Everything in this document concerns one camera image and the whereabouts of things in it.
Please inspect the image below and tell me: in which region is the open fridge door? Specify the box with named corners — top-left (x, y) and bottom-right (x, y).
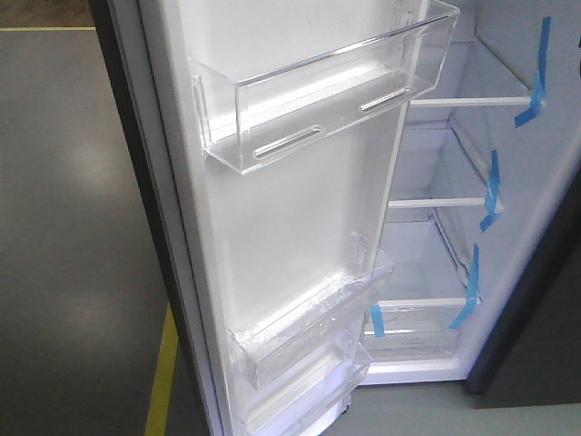
top-left (88, 0), bottom-right (458, 436)

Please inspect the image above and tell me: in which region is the dark closed fridge door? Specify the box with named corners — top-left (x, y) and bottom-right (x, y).
top-left (465, 160), bottom-right (580, 408)

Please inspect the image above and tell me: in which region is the clear upper door bin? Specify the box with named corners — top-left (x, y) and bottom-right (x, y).
top-left (192, 1), bottom-right (460, 174)

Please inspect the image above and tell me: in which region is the clear door bin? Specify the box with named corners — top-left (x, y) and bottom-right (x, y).
top-left (192, 1), bottom-right (460, 174)
top-left (238, 329), bottom-right (371, 435)
top-left (229, 232), bottom-right (393, 391)

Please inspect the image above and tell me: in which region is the clear middle door bin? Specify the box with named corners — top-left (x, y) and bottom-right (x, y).
top-left (229, 232), bottom-right (393, 391)

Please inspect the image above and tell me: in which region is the blue tape lower left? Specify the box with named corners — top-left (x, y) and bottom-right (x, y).
top-left (369, 303), bottom-right (385, 338)

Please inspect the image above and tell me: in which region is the blue tape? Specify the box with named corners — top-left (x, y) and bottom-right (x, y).
top-left (449, 244), bottom-right (480, 330)
top-left (369, 303), bottom-right (385, 338)
top-left (514, 16), bottom-right (552, 128)
top-left (479, 149), bottom-right (502, 233)

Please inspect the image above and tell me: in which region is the clear crisper drawer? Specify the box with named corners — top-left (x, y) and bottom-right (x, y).
top-left (362, 301), bottom-right (463, 362)

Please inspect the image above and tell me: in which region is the clear lower door bin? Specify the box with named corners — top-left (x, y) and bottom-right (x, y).
top-left (238, 329), bottom-right (371, 435)

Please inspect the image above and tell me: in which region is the blue tape lower right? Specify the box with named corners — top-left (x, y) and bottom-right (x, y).
top-left (449, 244), bottom-right (480, 330)

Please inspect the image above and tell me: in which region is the blue tape middle right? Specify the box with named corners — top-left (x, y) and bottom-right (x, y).
top-left (479, 149), bottom-right (502, 233)

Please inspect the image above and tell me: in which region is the blue tape upper right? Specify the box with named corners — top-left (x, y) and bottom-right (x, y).
top-left (514, 16), bottom-right (552, 128)

